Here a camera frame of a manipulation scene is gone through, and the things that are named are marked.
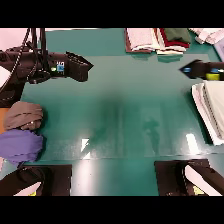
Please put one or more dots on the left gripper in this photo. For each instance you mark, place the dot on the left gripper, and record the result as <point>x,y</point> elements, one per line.
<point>79,66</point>

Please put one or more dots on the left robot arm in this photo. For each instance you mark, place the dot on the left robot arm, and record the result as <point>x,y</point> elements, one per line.
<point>23,63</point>

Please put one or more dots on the pale grey garment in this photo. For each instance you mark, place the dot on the pale grey garment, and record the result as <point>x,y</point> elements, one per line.
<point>140,38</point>

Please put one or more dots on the white garment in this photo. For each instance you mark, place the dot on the white garment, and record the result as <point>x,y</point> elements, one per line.
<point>171,50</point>
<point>201,106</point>
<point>208,34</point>

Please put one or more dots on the dark red garment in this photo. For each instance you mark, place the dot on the dark red garment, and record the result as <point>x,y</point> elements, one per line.
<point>173,43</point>

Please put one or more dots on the purple garment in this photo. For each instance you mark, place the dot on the purple garment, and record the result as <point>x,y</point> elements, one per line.
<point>20,145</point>

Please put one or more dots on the dark green garment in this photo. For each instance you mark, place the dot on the dark green garment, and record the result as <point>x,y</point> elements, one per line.
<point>178,34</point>

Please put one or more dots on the light grey garment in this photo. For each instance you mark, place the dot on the light grey garment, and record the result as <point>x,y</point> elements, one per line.
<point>215,103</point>

